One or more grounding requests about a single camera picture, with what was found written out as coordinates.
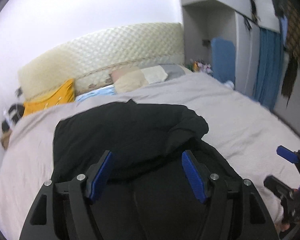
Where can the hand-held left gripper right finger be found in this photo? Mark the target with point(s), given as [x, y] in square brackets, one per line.
[193, 177]

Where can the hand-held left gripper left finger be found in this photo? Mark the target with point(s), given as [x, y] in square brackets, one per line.
[100, 177]

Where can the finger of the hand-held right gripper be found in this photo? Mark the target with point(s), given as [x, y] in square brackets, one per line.
[287, 154]
[277, 185]

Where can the black garment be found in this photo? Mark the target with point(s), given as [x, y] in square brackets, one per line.
[130, 135]

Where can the person's right hand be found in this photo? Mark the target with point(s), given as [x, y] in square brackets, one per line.
[285, 227]

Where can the bed with grey sheet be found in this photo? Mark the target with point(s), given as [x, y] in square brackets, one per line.
[240, 120]

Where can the light blue sheet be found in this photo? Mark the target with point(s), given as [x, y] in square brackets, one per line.
[97, 93]

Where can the blue curtain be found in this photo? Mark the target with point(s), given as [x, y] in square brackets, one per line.
[267, 65]

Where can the yellow pillow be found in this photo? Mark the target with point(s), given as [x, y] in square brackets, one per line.
[52, 97]

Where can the black and white plush toy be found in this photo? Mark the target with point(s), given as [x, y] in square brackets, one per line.
[11, 117]

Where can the beige patchwork pillow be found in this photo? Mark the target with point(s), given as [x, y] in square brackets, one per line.
[142, 76]

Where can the flower bouquet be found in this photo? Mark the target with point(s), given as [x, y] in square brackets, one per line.
[202, 66]

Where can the dark patterned hanging garment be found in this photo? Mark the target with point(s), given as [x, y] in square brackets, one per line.
[293, 42]

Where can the blue padded board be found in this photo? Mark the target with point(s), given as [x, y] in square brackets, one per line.
[222, 57]

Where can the cream quilted headboard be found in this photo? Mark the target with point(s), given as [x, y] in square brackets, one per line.
[115, 47]

